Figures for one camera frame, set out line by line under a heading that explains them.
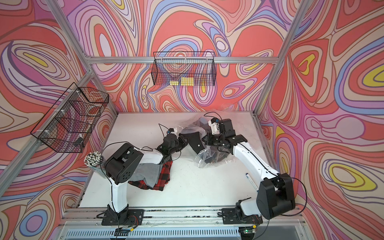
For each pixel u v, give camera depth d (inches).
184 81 34.1
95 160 29.3
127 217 28.2
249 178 33.6
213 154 32.4
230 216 28.6
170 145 30.0
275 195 16.4
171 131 35.3
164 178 33.1
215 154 33.2
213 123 29.5
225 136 24.8
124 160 21.6
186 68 38.0
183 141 33.3
